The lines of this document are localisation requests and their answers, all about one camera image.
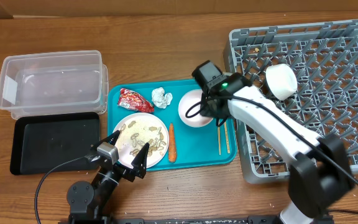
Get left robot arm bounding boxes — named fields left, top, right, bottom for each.
left=67, top=131, right=150, bottom=223

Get orange carrot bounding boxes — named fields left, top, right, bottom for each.
left=168, top=123, right=177, bottom=163

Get pink bowl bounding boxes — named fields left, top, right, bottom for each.
left=177, top=88, right=214, bottom=129

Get clear plastic bin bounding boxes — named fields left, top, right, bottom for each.
left=0, top=50, right=109, bottom=119

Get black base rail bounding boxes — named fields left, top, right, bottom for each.
left=111, top=215, right=282, bottom=224

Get red snack wrapper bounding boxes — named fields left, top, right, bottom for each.
left=117, top=88, right=154, bottom=113

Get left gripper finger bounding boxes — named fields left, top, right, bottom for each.
left=131, top=143, right=150, bottom=170
left=90, top=130, right=121, bottom=151

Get crumpled white tissue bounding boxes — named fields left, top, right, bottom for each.
left=152, top=87, right=173, bottom=109

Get grey dishwasher rack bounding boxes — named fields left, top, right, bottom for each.
left=223, top=19, right=358, bottom=174

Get black tray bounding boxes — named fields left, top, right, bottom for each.
left=10, top=112, right=101, bottom=175

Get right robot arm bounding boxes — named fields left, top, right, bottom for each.
left=192, top=60, right=354, bottom=223

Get white plate with peanuts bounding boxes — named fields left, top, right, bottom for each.
left=114, top=113, right=170, bottom=168

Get right wooden chopstick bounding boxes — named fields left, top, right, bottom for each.
left=224, top=122, right=231, bottom=154

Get teal serving tray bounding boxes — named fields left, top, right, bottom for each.
left=108, top=80, right=237, bottom=171

